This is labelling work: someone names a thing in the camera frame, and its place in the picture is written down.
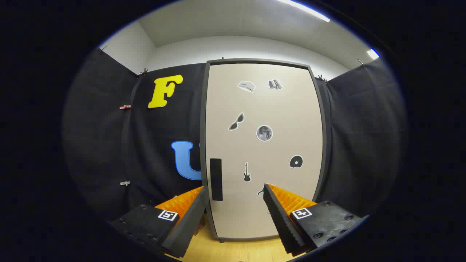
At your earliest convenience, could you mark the dark grey cabinet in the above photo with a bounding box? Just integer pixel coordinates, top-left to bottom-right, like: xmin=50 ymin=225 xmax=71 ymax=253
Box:
xmin=200 ymin=58 xmax=330 ymax=243

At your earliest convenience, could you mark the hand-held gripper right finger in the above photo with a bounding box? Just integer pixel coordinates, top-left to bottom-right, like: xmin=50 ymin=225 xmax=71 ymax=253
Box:
xmin=262 ymin=184 xmax=369 ymax=255

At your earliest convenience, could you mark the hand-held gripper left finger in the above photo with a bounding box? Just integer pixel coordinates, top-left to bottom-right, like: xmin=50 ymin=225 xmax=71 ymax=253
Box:
xmin=108 ymin=186 xmax=210 ymax=259

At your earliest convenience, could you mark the long ceiling light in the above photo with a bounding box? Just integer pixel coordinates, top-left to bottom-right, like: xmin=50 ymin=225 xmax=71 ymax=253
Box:
xmin=277 ymin=0 xmax=331 ymax=23

